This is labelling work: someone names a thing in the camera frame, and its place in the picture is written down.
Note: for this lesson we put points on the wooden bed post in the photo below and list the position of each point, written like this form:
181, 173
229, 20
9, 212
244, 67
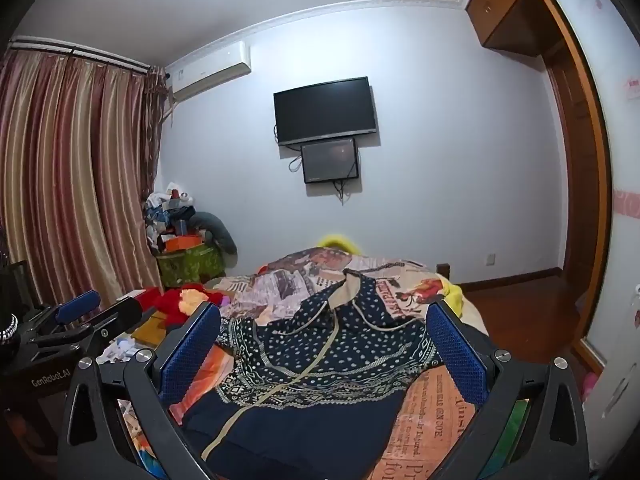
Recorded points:
442, 269

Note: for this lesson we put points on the wooden overhead cabinet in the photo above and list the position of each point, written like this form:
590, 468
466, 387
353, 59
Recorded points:
505, 5

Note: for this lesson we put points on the red plush toy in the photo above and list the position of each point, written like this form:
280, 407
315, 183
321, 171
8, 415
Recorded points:
170, 300

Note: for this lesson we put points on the pink plastic item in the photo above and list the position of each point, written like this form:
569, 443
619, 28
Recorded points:
590, 386

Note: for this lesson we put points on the green patterned box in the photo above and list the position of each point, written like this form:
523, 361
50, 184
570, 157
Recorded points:
190, 265

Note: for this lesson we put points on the navy patterned dress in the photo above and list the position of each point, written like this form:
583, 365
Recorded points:
325, 360

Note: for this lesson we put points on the curtain rod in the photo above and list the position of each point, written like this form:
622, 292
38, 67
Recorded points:
75, 51

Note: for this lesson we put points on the pile of mixed clutter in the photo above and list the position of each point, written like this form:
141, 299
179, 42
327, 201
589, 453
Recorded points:
167, 210

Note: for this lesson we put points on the orange box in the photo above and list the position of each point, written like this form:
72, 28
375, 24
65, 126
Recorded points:
182, 244

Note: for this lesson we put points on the wooden door frame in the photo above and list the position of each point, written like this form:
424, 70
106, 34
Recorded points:
580, 160

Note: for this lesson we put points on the small black monitor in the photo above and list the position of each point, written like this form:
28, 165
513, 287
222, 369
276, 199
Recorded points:
330, 160

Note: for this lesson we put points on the striped curtain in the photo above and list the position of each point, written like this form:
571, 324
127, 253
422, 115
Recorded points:
70, 170

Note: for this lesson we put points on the white air conditioner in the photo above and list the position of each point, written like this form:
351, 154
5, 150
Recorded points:
210, 72

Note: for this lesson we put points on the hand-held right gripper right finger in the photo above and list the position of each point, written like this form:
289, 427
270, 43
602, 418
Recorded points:
457, 355

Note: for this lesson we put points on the newspaper print blanket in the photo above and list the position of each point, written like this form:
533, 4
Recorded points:
430, 425

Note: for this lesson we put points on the black wall television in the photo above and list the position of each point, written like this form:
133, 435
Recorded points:
325, 110

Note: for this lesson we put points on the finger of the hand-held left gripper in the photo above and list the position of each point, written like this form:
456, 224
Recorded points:
77, 306
117, 316

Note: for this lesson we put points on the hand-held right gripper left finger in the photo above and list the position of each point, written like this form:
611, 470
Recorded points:
190, 350

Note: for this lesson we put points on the white wardrobe door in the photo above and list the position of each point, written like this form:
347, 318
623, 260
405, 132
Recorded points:
622, 160

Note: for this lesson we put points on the dark framed panel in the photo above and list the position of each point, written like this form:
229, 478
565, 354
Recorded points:
17, 285

